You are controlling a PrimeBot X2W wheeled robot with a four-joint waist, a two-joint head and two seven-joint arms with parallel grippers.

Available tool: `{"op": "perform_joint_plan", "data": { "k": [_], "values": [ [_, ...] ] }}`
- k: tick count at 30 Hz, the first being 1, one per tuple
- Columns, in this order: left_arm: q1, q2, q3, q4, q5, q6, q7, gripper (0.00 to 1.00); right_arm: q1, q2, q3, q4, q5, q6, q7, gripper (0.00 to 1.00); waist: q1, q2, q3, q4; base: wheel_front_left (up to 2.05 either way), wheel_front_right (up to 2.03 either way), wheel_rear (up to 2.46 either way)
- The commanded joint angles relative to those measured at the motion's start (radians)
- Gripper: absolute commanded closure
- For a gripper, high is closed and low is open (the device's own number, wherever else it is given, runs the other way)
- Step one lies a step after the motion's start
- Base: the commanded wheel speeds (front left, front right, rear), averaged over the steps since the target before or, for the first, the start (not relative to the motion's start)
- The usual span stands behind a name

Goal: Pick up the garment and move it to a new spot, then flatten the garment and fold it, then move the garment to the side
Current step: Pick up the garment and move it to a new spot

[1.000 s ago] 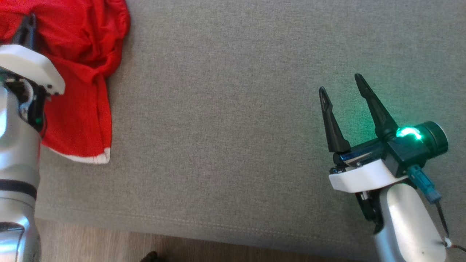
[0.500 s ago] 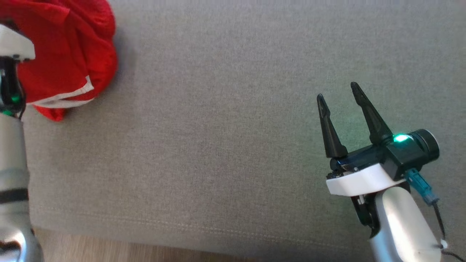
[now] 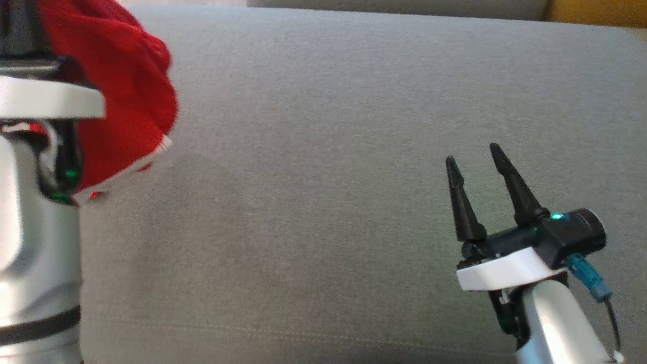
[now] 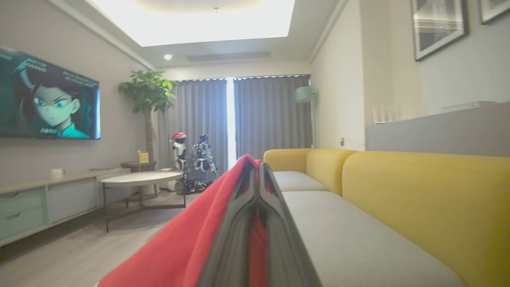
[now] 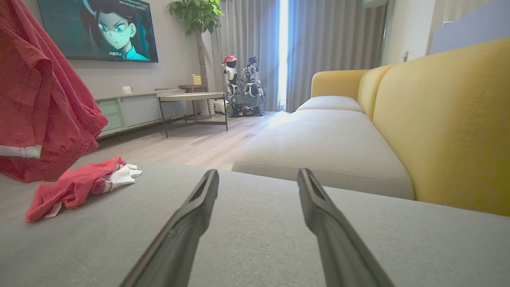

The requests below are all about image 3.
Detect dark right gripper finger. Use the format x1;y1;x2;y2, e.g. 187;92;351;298
446;156;487;242
489;143;549;226

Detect grey sofa seat cushion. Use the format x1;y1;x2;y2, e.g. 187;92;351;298
76;4;647;364

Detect grey sofa backrest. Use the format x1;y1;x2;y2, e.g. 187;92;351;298
247;0;552;22

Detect yellow cushion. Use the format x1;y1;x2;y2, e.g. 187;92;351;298
543;0;647;29

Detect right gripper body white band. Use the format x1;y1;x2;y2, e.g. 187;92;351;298
456;225;568;350

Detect red shorts with white band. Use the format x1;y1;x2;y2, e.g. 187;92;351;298
38;0;178;207

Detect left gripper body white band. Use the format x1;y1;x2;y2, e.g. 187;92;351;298
0;55;107;205

